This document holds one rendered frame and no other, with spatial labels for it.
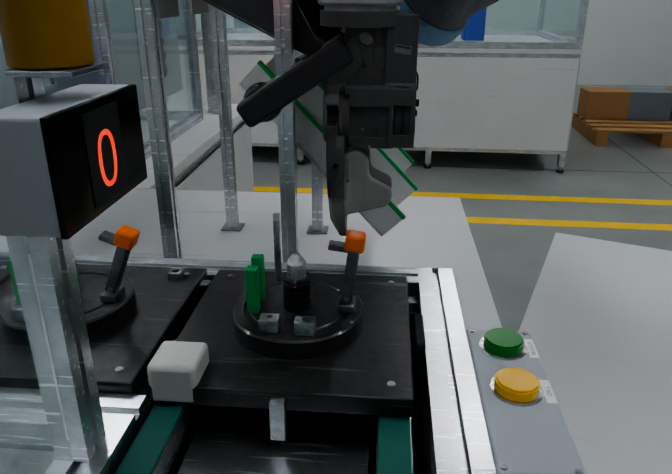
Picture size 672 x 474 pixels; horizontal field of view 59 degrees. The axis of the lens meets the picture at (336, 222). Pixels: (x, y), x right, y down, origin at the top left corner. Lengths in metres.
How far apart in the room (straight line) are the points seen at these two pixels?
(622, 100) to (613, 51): 3.37
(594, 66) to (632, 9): 0.86
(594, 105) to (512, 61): 1.77
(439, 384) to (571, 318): 0.39
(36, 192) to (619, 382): 0.68
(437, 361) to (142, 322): 0.31
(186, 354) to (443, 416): 0.24
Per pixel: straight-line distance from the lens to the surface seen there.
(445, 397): 0.57
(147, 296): 0.73
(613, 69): 9.61
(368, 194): 0.56
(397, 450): 0.53
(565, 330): 0.90
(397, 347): 0.61
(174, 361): 0.57
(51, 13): 0.39
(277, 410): 0.55
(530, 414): 0.57
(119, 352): 0.64
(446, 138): 4.62
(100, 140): 0.41
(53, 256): 0.45
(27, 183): 0.37
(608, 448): 0.72
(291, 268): 0.61
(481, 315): 0.90
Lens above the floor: 1.30
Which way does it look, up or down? 22 degrees down
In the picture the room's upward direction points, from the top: straight up
